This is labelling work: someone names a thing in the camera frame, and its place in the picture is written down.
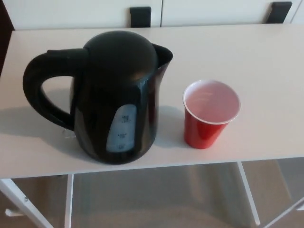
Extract black electric kettle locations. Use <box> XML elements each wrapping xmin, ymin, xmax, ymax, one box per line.
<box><xmin>23</xmin><ymin>30</ymin><xmax>174</xmax><ymax>165</ymax></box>

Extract red plastic cup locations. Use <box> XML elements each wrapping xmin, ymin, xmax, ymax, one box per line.
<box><xmin>182</xmin><ymin>80</ymin><xmax>241</xmax><ymax>150</ymax></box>

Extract black cabinet pull tab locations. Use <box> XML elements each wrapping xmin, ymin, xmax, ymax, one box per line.
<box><xmin>270</xmin><ymin>1</ymin><xmax>293</xmax><ymax>24</ymax></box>
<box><xmin>130</xmin><ymin>6</ymin><xmax>152</xmax><ymax>28</ymax></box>

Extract white table leg frame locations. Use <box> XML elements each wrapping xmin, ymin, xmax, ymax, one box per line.
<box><xmin>237</xmin><ymin>159</ymin><xmax>304</xmax><ymax>228</ymax></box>
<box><xmin>0</xmin><ymin>174</ymin><xmax>75</xmax><ymax>228</ymax></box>

